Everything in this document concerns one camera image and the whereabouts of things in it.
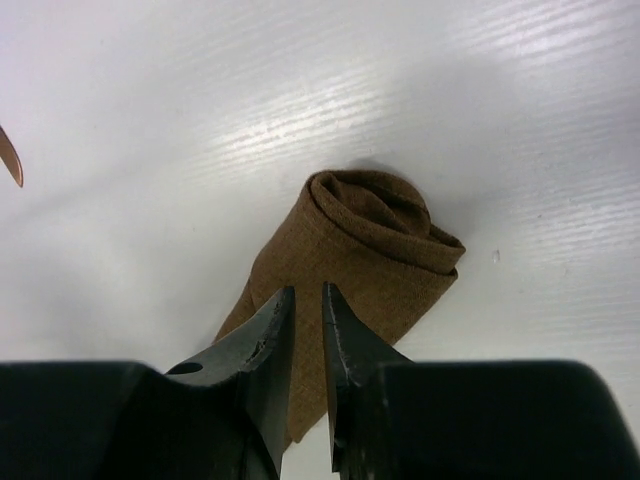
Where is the brown wooden knife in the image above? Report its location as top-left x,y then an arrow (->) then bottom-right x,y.
0,127 -> 24,188

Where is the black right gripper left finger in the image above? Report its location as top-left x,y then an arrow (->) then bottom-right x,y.
1,287 -> 295,479

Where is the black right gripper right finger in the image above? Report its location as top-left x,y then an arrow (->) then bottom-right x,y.
322,283 -> 639,479

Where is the brown cloth napkin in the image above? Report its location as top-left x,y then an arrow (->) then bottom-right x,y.
216,170 -> 465,444

